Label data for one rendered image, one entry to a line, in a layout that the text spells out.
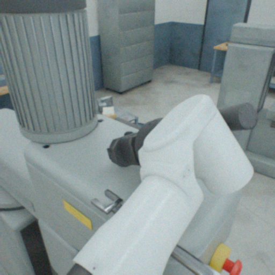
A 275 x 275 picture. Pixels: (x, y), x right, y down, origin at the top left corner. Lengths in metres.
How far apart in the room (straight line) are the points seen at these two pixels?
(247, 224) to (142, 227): 2.90
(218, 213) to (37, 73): 0.44
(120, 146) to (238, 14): 6.91
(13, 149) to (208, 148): 0.71
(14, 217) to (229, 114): 0.83
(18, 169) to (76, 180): 0.35
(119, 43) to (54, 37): 5.07
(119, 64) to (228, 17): 3.09
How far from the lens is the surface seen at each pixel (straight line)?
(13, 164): 0.87
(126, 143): 0.44
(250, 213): 3.25
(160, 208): 0.25
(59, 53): 0.56
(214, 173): 0.33
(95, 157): 0.57
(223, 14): 7.42
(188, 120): 0.28
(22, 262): 1.16
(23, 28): 0.55
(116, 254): 0.23
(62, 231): 0.73
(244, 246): 2.92
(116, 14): 5.54
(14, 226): 0.99
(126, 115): 3.12
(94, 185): 0.50
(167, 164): 0.26
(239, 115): 0.34
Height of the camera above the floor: 2.22
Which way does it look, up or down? 32 degrees down
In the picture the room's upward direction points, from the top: straight up
